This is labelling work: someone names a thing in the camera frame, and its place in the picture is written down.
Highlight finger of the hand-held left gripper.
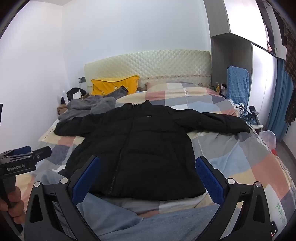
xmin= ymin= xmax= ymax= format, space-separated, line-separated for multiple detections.
xmin=27 ymin=146 xmax=52 ymax=165
xmin=0 ymin=146 xmax=32 ymax=158

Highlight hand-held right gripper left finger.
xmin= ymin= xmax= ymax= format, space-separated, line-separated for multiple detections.
xmin=23 ymin=156 xmax=102 ymax=241

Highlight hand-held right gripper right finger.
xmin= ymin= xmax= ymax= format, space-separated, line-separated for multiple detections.
xmin=195 ymin=156 xmax=272 ymax=241

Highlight black puffer jacket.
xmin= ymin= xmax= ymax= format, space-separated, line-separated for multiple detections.
xmin=54 ymin=100 xmax=250 ymax=202

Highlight person's left hand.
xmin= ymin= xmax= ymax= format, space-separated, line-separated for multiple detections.
xmin=0 ymin=185 xmax=25 ymax=224

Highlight patchwork checked quilt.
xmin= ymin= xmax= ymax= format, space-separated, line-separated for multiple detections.
xmin=38 ymin=81 xmax=294 ymax=241

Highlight wooden nightstand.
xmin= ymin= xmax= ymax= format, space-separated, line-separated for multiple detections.
xmin=57 ymin=93 xmax=89 ymax=116

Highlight black bag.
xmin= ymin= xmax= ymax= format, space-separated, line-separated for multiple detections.
xmin=60 ymin=88 xmax=87 ymax=105

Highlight person's legs in jeans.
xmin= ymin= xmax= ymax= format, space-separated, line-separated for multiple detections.
xmin=52 ymin=192 xmax=222 ymax=241

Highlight grey fleece garment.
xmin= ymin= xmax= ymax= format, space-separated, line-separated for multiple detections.
xmin=58 ymin=85 xmax=129 ymax=121

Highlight white plastic bag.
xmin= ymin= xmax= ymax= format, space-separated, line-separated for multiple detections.
xmin=259 ymin=130 xmax=278 ymax=149

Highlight black phone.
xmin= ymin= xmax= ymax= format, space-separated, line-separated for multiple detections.
xmin=269 ymin=221 xmax=279 ymax=238

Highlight yellow garment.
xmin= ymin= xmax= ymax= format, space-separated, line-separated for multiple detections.
xmin=91 ymin=75 xmax=140 ymax=96

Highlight blue curtain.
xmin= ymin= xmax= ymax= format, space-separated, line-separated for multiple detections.
xmin=266 ymin=58 xmax=295 ymax=142

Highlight grey and white wardrobe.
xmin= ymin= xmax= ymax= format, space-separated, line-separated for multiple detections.
xmin=203 ymin=0 xmax=278 ymax=130

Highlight brown tweed garment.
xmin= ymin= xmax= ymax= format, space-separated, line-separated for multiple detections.
xmin=283 ymin=23 xmax=296 ymax=139

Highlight black device with cables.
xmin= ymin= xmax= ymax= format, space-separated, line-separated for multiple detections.
xmin=239 ymin=104 xmax=260 ymax=126

